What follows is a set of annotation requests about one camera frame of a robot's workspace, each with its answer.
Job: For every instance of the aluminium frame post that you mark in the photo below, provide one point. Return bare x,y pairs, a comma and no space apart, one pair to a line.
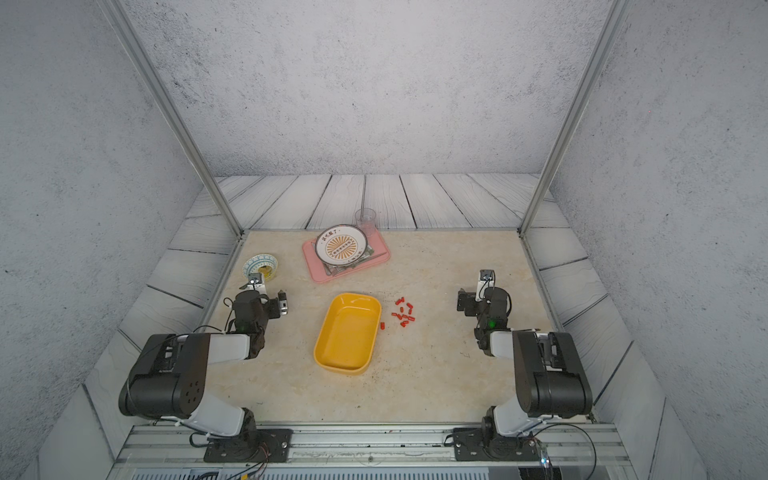
616,16
131,43

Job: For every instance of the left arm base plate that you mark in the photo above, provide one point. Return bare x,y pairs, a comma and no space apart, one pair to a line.
252,446

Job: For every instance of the small patterned bowl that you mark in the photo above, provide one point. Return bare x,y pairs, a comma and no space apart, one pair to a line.
264,264

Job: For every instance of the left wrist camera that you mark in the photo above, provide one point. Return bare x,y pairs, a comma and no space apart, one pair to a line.
258,282

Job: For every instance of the yellow plastic storage box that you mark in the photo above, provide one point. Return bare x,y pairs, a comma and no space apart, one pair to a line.
346,340

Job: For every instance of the left aluminium frame post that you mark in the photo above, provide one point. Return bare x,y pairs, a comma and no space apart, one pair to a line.
131,43

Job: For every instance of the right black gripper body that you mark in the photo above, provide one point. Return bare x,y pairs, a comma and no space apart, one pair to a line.
474,308

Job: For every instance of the aluminium front rail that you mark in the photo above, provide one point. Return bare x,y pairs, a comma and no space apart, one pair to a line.
336,451

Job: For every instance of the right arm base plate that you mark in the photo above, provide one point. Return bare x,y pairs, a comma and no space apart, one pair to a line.
475,445

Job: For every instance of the white plate orange sunburst pattern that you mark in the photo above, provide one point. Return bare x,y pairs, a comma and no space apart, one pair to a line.
341,245

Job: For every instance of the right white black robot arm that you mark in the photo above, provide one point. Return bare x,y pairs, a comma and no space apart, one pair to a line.
549,378

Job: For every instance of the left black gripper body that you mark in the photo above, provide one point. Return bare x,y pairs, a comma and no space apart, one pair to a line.
261,324

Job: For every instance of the clear plastic cup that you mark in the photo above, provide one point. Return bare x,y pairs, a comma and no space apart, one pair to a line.
365,220

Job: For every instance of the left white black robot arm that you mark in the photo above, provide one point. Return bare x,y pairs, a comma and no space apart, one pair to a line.
168,380

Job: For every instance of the pink plastic tray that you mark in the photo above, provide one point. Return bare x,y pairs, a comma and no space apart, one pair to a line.
377,253

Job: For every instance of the right aluminium frame post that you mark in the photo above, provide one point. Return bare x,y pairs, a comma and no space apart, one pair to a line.
616,16

